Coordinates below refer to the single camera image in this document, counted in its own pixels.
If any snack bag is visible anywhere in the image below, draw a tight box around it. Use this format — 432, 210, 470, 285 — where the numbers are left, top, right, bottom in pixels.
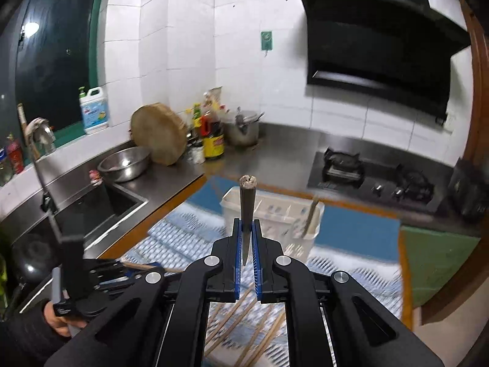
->
202, 86, 224, 113

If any stainless steel bowl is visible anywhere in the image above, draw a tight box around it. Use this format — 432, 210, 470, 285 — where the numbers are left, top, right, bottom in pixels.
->
97, 146, 151, 183

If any steel faucet with cloth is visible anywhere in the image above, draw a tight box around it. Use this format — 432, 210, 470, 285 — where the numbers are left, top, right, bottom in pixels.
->
24, 118, 64, 238

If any white plastic utensil holder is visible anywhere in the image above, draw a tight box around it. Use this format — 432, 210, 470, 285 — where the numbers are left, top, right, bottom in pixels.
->
221, 187, 325, 264

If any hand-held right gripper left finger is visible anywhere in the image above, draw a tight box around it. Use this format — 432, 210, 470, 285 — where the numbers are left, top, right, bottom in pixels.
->
44, 218, 245, 367

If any red can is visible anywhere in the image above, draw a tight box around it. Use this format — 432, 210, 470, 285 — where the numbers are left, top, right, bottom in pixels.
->
7, 134, 24, 174

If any black kitchen appliance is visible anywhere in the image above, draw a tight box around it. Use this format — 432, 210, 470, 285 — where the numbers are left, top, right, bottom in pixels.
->
449, 158, 489, 222

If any blue patterned table mat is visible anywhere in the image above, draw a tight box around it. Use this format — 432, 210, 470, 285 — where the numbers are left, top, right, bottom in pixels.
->
147, 179, 402, 276
122, 245, 406, 367

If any dark window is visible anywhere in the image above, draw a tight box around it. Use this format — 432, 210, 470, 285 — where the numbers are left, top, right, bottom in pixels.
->
0, 0, 111, 154

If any steel cooking pot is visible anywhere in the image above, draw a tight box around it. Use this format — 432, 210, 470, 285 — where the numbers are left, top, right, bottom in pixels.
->
225, 107, 265, 146

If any white detergent bottle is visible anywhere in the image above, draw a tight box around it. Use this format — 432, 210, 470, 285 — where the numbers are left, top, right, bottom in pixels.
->
79, 86, 109, 135

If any green base cabinet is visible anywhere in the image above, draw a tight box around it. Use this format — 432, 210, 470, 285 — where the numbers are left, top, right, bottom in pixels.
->
399, 225, 482, 308

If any round wooden cutting board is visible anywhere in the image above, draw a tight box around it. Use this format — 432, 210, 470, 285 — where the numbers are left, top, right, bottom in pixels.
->
131, 102, 188, 166

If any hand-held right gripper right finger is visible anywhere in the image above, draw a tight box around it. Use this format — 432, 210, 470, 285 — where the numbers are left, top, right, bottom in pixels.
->
250, 220, 446, 367

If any person's left hand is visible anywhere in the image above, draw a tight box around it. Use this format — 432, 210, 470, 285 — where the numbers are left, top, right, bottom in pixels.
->
43, 302, 88, 339

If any group of wooden chopsticks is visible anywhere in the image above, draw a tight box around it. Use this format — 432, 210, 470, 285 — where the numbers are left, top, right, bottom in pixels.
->
204, 287, 287, 367

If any black gas stove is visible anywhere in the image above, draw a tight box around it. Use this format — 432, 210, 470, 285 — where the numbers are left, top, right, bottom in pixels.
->
307, 147, 440, 215

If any yellow label sauce bottle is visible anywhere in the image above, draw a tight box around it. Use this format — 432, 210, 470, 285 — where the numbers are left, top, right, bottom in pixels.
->
202, 111, 225, 160

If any stainless steel sink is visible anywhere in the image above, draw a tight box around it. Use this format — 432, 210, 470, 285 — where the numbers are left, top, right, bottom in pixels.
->
0, 181, 149, 268

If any black wok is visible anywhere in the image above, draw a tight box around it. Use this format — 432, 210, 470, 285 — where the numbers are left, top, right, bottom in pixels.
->
9, 233, 58, 276

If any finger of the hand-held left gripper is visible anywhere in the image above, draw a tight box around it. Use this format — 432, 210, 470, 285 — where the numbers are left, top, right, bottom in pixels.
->
89, 258, 128, 276
92, 269, 163, 295

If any black range hood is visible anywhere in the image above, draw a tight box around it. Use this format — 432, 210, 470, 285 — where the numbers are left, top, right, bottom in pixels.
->
296, 0, 471, 121

